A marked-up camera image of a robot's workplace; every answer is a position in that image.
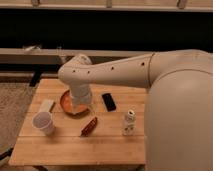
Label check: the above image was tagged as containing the brown snack bar wrapper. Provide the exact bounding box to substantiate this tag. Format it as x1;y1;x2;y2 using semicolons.
81;117;98;136

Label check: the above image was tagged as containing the wooden table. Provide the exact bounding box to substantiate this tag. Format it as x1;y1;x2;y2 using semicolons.
9;79;146;166

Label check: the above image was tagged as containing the beige sponge block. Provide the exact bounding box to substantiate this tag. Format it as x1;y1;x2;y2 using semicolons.
39;99;55;112

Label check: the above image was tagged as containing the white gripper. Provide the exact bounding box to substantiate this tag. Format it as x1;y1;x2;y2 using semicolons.
70;84;92;114

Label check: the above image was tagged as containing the white plastic cup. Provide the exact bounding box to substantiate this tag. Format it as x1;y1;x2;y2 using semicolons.
32;112;55;135

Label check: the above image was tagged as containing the small white bottle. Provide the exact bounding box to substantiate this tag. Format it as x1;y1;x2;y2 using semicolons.
122;110;135;136

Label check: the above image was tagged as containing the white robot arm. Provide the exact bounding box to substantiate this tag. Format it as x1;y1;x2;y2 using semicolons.
58;50;213;171

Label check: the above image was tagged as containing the long grey bench rail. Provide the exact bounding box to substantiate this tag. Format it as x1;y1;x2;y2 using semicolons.
0;48;152;65

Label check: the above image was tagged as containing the orange ceramic bowl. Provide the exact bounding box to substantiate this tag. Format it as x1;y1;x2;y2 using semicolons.
60;90;89;116

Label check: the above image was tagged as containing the black smartphone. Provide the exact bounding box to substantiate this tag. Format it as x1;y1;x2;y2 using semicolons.
102;93;116;111

